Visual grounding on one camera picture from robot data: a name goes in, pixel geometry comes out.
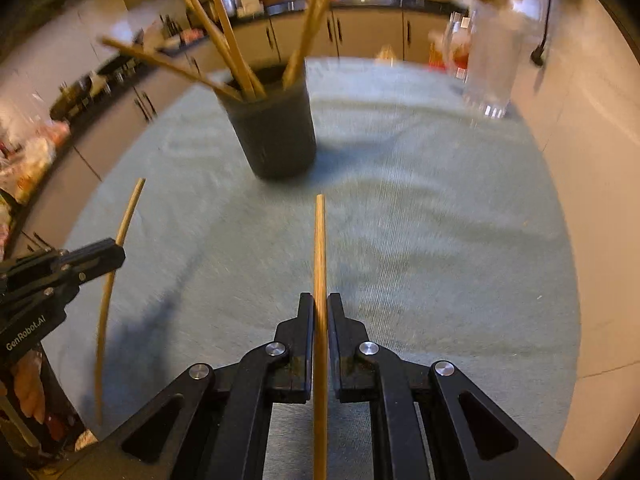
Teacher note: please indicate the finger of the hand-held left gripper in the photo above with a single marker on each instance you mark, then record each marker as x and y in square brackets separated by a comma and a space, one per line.
[95, 260]

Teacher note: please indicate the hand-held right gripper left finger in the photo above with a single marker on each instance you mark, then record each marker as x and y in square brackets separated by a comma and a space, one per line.
[307, 330]

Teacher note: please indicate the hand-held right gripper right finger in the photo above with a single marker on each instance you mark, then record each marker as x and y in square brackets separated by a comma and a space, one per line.
[334, 330]

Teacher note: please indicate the bamboo chopstick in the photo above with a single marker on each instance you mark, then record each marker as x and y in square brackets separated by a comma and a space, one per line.
[102, 320]
[320, 240]

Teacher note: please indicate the black perforated utensil holder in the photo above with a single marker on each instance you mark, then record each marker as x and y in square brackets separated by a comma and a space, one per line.
[275, 130]

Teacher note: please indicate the group of bamboo chopsticks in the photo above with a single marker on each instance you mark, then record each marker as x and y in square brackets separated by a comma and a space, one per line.
[296, 60]

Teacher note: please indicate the person's left hand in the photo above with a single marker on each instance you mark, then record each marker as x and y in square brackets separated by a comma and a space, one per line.
[30, 385]

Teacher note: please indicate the grey-green towel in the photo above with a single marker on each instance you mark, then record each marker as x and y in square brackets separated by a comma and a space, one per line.
[425, 260]

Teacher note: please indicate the pile of snack packets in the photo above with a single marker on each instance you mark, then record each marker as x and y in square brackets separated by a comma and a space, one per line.
[30, 160]

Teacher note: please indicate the black kitchen countertop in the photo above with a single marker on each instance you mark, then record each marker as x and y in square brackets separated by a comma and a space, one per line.
[125, 67]

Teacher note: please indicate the small tan packet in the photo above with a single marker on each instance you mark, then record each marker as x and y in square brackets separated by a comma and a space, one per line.
[389, 54]

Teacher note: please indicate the red and yellow snack packet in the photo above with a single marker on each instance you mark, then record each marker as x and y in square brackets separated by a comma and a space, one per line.
[440, 57]

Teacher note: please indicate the clear glass mug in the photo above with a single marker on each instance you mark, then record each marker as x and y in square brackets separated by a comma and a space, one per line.
[457, 55]

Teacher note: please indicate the tall clear glass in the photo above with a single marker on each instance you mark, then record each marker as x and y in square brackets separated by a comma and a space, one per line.
[492, 70]

